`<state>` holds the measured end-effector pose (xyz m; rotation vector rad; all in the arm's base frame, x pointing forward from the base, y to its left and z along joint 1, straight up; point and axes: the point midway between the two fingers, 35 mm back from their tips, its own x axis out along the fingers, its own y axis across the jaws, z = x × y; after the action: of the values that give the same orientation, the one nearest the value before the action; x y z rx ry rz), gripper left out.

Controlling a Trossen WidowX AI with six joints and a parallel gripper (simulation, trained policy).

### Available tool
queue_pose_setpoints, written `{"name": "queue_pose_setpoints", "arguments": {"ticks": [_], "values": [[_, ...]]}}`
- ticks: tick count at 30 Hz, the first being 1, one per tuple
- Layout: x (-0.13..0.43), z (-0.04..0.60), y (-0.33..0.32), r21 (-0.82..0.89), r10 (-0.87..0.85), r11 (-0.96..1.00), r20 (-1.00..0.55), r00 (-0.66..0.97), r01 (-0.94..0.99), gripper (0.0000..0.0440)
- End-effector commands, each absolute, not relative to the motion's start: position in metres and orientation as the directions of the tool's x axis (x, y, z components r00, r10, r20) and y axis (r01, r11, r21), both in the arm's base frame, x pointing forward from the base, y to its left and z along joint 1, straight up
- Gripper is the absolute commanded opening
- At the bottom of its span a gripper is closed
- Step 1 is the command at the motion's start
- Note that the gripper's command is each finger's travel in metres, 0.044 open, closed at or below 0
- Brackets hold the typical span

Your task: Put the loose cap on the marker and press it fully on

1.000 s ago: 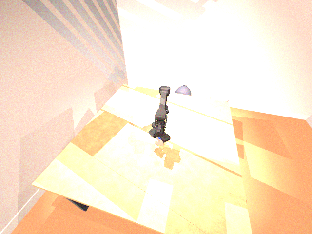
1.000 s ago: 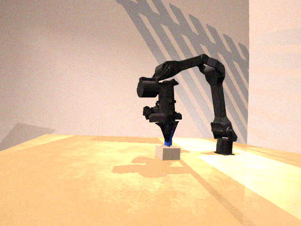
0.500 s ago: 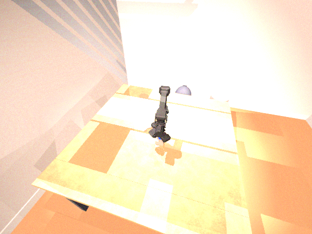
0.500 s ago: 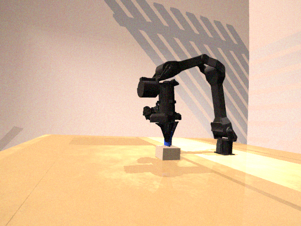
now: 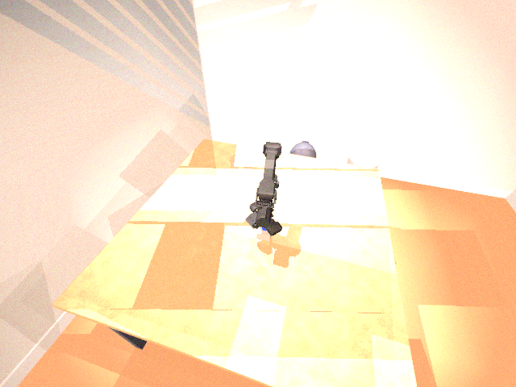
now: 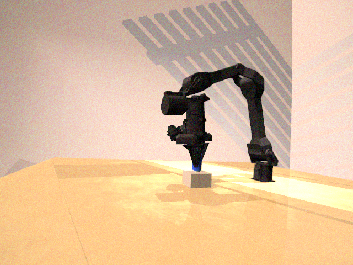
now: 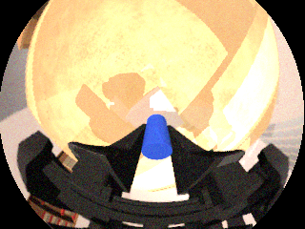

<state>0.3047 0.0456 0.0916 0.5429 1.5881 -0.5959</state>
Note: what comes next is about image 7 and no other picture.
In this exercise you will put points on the blue marker cap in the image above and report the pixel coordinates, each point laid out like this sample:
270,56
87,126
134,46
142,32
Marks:
157,144

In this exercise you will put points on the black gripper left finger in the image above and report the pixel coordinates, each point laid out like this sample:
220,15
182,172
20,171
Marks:
120,158

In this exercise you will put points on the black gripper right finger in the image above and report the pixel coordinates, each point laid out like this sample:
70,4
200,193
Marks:
191,163

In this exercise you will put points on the beige square block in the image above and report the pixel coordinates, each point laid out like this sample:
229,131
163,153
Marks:
154,103

